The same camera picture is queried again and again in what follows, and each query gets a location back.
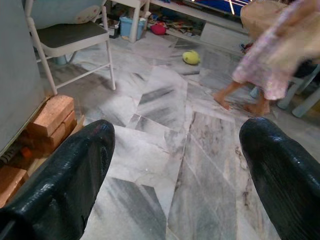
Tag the white low shelf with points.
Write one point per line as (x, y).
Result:
(215, 27)

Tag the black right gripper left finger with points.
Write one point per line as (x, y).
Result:
(62, 187)

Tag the grey fridge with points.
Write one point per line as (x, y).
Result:
(15, 75)

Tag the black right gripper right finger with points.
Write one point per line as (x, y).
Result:
(287, 180)

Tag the white metal folding chair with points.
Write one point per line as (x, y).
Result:
(72, 36)

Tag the yellow soft toy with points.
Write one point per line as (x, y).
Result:
(190, 57)

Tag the white table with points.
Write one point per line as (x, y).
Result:
(136, 20)

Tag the pink basket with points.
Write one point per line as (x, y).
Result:
(158, 29)

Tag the light blue plastic chair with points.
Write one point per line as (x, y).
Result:
(303, 82)

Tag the child in pink dress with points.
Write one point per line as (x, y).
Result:
(265, 62)

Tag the pale floral cushion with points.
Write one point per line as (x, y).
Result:
(57, 12)

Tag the light blue cup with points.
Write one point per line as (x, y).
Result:
(61, 60)

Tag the blue plastic storage bin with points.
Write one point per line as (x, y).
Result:
(131, 28)

